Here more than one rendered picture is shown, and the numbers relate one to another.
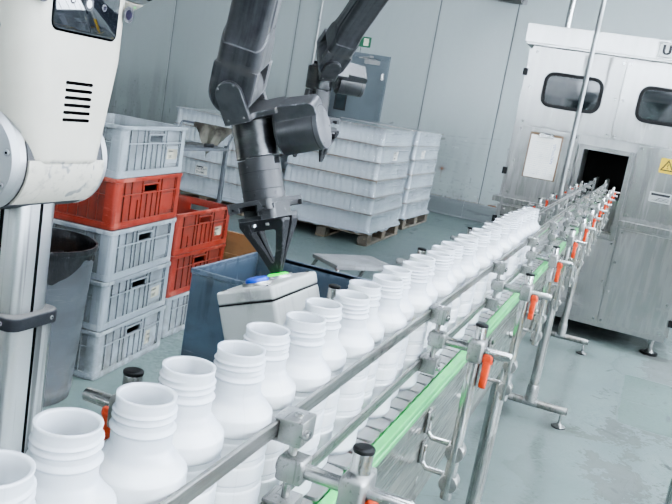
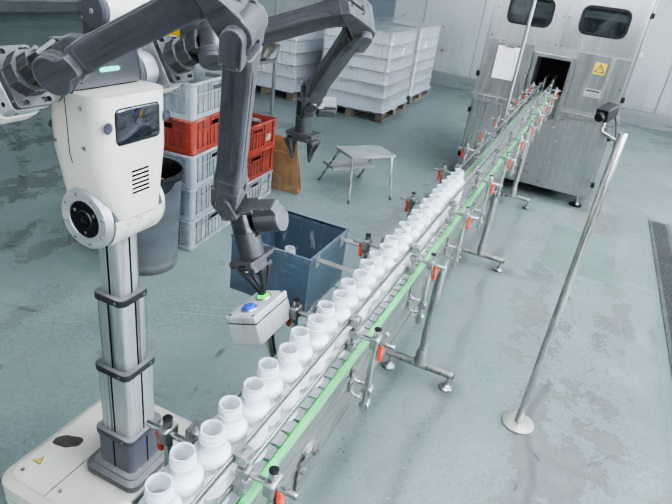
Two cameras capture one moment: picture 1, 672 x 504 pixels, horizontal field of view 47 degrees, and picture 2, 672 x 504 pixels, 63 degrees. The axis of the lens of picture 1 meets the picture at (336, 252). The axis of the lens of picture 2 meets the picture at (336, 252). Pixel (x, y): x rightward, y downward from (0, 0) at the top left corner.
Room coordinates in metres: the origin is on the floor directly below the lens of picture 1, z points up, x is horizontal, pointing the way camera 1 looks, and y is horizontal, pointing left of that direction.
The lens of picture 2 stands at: (-0.07, -0.11, 1.80)
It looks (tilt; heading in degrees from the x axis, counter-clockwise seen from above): 27 degrees down; 1
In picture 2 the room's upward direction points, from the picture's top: 8 degrees clockwise
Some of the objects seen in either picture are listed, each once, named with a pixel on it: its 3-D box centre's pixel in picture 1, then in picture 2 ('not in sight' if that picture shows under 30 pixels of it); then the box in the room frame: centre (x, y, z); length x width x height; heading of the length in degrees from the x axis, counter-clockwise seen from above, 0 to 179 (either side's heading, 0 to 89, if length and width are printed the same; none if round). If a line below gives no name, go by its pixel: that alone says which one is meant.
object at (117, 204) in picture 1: (110, 191); (190, 123); (3.50, 1.06, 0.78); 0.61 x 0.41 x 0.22; 167
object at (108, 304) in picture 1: (99, 285); (189, 186); (3.49, 1.06, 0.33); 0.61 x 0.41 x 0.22; 166
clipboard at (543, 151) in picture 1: (542, 156); (506, 62); (5.53, -1.32, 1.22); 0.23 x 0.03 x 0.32; 70
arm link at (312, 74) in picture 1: (322, 78); (307, 107); (1.73, 0.09, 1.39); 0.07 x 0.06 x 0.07; 110
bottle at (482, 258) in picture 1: (470, 277); (396, 256); (1.38, -0.25, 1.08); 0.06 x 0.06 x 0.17
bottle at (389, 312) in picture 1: (375, 344); (312, 350); (0.88, -0.07, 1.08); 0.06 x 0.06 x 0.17
